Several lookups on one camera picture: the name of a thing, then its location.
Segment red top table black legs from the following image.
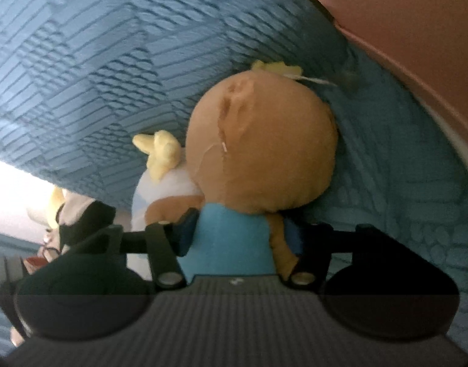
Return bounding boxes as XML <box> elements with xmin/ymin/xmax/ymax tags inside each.
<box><xmin>284</xmin><ymin>0</ymin><xmax>468</xmax><ymax>174</ymax></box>

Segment black white plush toy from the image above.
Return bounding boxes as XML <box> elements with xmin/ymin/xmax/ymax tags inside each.
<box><xmin>26</xmin><ymin>185</ymin><xmax>117</xmax><ymax>255</ymax></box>

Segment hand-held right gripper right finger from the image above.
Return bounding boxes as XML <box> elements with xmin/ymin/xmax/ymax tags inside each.
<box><xmin>284</xmin><ymin>218</ymin><xmax>405</xmax><ymax>290</ymax></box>

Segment brown plush doll blue shirt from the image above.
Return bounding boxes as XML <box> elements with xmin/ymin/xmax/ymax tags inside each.
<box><xmin>146</xmin><ymin>59</ymin><xmax>340</xmax><ymax>281</ymax></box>

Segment white plush toy yellow bow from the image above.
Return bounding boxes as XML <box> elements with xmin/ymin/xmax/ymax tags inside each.
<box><xmin>131</xmin><ymin>130</ymin><xmax>205</xmax><ymax>280</ymax></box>

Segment blue textured blanket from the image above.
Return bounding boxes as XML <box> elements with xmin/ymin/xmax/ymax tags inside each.
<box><xmin>0</xmin><ymin>0</ymin><xmax>468</xmax><ymax>360</ymax></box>

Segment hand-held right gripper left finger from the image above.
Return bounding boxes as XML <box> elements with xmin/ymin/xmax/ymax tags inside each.
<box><xmin>68</xmin><ymin>207</ymin><xmax>200</xmax><ymax>290</ymax></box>

